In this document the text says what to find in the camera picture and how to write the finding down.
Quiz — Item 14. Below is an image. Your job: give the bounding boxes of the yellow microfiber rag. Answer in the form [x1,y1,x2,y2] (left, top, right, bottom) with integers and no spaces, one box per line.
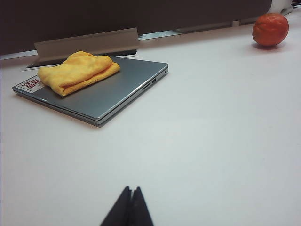
[37,50,121,97]

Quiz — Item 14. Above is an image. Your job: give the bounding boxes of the grey closed laptop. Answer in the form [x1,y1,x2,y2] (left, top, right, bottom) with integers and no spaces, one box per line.
[11,55,169,129]

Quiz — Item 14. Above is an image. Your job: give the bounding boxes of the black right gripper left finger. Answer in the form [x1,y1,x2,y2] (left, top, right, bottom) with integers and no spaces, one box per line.
[99,186,133,226]

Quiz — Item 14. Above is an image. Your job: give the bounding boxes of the grey fabric desk divider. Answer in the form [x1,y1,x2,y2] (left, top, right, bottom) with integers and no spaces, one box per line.
[0,0,273,56]

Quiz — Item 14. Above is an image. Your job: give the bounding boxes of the white divider mounting bracket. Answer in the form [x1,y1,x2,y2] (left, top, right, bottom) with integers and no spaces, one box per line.
[25,27,140,69]

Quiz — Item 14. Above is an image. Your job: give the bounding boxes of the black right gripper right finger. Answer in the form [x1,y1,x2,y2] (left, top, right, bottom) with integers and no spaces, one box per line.
[128,186,154,226]

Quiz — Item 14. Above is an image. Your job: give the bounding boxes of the white red laptop sticker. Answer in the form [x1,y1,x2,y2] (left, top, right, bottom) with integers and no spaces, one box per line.
[16,74,44,91]

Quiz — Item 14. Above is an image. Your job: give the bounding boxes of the orange tangerine fruit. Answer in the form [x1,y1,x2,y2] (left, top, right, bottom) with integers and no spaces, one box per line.
[252,12,289,47]

